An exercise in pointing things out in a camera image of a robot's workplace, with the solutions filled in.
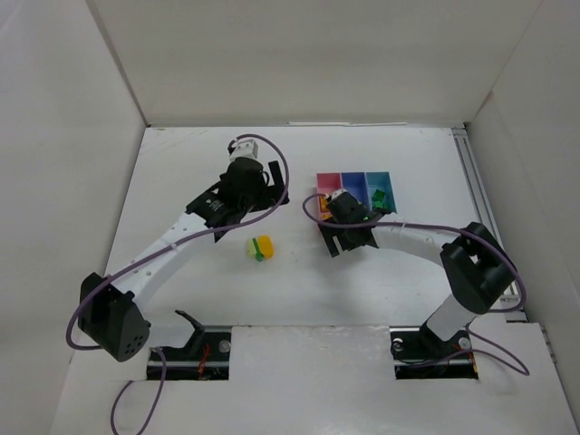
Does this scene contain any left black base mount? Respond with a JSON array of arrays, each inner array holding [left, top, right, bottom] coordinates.
[[146, 310, 232, 381]]

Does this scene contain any orange rounded lego brick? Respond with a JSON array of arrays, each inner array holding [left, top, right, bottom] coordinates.
[[256, 235, 275, 259]]

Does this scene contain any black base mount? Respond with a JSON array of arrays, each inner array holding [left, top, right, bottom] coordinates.
[[146, 310, 232, 381], [390, 326, 479, 380]]

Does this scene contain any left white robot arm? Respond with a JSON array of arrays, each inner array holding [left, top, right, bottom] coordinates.
[[77, 157, 288, 363]]

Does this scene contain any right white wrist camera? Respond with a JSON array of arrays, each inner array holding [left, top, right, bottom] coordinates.
[[327, 188, 350, 204]]

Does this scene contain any light blue plastic bin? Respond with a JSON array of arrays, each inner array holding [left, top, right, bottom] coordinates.
[[365, 171, 397, 213]]

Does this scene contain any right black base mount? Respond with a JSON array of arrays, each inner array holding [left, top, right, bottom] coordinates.
[[390, 326, 479, 380]]

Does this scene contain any dark green wedge lego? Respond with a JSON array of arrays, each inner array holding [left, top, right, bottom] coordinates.
[[373, 202, 391, 214]]

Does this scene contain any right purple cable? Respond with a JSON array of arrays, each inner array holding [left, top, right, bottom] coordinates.
[[302, 192, 530, 377]]

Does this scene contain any purple plastic bin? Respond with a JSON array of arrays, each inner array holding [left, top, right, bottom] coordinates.
[[341, 172, 369, 207]]

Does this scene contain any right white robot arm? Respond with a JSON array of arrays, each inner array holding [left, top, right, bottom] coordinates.
[[318, 189, 517, 353]]

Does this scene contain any dark green lego brick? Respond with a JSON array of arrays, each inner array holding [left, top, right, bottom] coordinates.
[[372, 189, 385, 207]]

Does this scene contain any pink plastic bin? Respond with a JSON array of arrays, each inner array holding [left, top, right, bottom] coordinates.
[[316, 172, 342, 220]]

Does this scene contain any small dark green lego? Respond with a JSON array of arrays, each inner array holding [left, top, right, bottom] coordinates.
[[252, 238, 264, 262]]

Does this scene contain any aluminium rail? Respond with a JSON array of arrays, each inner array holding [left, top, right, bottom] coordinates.
[[451, 127, 529, 323]]

